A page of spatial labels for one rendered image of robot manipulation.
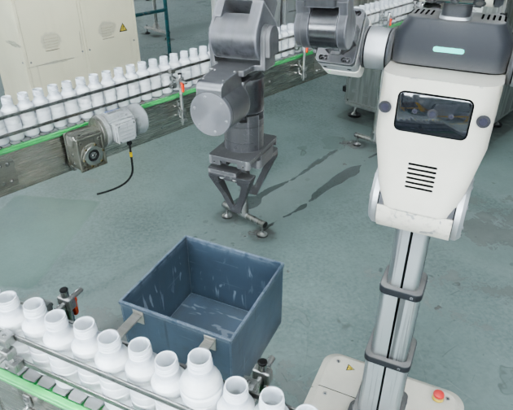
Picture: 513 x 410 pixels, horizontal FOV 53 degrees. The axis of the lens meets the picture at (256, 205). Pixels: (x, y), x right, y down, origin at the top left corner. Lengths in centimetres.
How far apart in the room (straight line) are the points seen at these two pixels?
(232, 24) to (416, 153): 58
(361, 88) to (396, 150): 362
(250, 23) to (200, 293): 109
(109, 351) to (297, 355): 160
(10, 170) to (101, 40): 291
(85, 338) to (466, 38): 91
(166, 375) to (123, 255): 224
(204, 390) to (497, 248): 270
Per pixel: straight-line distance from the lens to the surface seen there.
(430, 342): 262
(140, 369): 92
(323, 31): 103
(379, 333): 149
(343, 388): 202
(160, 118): 244
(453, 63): 115
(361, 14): 118
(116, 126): 211
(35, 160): 217
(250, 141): 73
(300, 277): 285
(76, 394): 109
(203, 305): 160
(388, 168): 116
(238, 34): 68
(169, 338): 131
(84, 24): 480
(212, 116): 65
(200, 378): 84
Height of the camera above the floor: 181
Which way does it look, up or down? 32 degrees down
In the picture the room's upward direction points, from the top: straight up
